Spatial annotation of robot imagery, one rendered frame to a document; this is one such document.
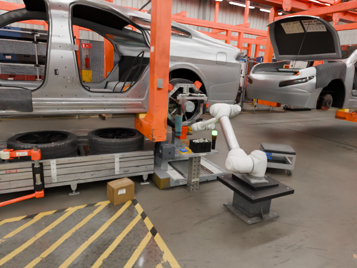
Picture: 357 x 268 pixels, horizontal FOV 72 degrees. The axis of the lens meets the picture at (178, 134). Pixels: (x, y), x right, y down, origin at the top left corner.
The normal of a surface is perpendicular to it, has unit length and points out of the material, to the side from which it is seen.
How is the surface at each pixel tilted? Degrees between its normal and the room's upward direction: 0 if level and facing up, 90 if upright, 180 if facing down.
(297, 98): 105
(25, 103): 90
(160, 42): 90
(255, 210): 90
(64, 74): 90
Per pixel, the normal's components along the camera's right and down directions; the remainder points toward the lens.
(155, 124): 0.43, 0.25
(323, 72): 0.15, 0.20
